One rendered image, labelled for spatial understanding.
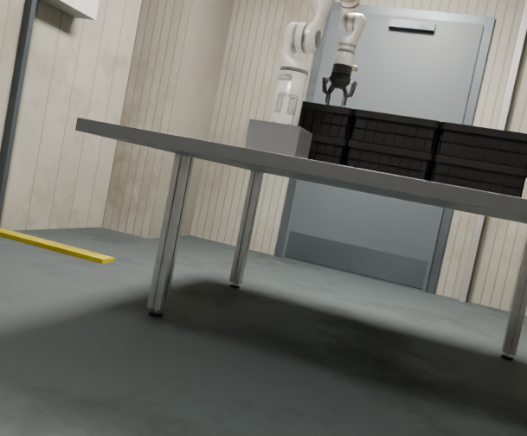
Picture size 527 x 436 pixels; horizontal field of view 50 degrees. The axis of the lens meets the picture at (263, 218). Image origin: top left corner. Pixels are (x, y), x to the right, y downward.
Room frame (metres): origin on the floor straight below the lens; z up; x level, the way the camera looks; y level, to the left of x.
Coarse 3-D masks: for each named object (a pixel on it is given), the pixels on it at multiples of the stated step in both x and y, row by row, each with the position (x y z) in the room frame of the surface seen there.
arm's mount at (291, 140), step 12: (252, 120) 1.78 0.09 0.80; (252, 132) 1.77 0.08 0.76; (264, 132) 1.76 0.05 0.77; (276, 132) 1.75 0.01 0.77; (288, 132) 1.74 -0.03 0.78; (300, 132) 1.74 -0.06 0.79; (252, 144) 1.77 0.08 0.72; (264, 144) 1.76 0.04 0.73; (276, 144) 1.75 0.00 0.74; (288, 144) 1.74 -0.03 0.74; (300, 144) 1.77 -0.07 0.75; (300, 156) 1.79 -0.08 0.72
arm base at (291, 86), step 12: (288, 72) 1.79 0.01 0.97; (288, 84) 1.79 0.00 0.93; (300, 84) 1.79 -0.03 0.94; (276, 96) 1.81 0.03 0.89; (288, 96) 1.78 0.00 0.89; (300, 96) 1.80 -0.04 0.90; (276, 108) 1.79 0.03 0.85; (288, 108) 1.78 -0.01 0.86; (300, 108) 1.81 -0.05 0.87; (276, 120) 1.79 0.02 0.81; (288, 120) 1.78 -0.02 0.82
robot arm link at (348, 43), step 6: (354, 18) 2.20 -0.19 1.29; (360, 18) 2.20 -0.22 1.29; (354, 24) 2.20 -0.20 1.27; (360, 24) 2.20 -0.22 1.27; (354, 30) 2.20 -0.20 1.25; (360, 30) 2.21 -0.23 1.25; (348, 36) 2.21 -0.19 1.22; (354, 36) 2.20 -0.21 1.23; (342, 42) 2.21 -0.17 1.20; (348, 42) 2.20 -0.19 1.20; (354, 42) 2.21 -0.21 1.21; (342, 48) 2.21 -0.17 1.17; (348, 48) 2.20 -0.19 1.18; (354, 48) 2.22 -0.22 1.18
